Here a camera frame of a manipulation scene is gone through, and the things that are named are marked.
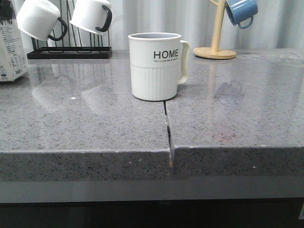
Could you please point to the right white enamel mug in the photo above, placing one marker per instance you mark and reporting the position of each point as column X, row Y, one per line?
column 94, row 16

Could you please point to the white blue milk carton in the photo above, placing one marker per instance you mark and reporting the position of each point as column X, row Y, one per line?
column 13, row 60

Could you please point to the wooden mug tree stand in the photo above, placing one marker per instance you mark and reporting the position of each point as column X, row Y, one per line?
column 214, row 52

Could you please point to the white enamel mug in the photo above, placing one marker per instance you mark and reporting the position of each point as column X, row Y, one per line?
column 37, row 18
column 94, row 16

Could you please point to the white HOME cup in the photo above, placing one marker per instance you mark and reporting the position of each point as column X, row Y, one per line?
column 158, row 63

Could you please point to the left white enamel mug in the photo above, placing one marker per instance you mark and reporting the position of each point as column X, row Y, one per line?
column 37, row 18

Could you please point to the black wire mug rack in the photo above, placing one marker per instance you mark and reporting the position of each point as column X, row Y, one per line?
column 76, row 44

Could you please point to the blue enamel mug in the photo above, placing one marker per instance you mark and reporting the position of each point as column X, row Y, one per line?
column 240, row 10

